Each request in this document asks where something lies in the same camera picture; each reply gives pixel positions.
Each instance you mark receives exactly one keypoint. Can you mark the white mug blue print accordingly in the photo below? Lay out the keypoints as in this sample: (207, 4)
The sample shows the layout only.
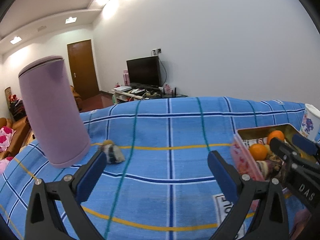
(310, 122)

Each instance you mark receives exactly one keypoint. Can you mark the cut purple yam piece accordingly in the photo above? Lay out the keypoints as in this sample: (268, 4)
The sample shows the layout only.
(113, 153)

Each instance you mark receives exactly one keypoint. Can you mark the purple sweet potato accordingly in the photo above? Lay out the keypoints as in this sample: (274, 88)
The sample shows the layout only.
(267, 168)

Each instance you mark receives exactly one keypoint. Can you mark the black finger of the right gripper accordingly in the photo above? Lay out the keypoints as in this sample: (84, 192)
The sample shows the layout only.
(308, 146)
(296, 165)

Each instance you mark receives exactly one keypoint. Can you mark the pink cylindrical container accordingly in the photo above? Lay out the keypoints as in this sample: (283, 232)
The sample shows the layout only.
(52, 111)

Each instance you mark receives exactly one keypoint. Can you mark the dried brown fruit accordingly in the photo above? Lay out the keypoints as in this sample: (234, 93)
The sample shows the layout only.
(277, 167)

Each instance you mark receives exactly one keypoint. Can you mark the white love sole label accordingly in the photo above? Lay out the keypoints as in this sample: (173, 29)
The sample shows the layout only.
(222, 209)

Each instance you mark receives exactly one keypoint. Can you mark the pink floral cushion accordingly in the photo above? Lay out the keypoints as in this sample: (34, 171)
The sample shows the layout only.
(6, 136)

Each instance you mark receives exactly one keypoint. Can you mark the orange leather sofa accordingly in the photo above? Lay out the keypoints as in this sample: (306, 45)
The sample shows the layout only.
(21, 128)

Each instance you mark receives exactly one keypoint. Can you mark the black television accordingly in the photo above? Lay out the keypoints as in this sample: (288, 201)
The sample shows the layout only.
(144, 71)

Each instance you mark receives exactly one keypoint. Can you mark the brown wooden door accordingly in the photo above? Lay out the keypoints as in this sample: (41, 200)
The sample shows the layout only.
(81, 63)

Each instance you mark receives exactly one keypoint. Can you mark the pink metal tin box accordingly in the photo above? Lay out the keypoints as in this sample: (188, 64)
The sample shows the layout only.
(244, 138)

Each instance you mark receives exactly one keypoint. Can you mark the white tv stand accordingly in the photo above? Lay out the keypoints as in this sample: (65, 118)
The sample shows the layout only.
(122, 94)

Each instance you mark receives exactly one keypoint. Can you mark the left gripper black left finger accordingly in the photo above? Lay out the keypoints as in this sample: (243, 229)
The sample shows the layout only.
(43, 220)

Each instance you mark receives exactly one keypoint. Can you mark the blue plaid tablecloth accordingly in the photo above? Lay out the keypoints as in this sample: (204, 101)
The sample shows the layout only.
(164, 189)

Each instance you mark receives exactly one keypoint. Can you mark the large orange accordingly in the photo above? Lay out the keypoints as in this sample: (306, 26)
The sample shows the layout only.
(275, 134)

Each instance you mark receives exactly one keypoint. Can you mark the small green-brown kiwi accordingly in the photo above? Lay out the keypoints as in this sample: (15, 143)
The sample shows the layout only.
(108, 142)

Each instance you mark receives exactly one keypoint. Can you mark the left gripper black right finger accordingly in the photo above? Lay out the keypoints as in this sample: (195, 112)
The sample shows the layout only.
(270, 219)

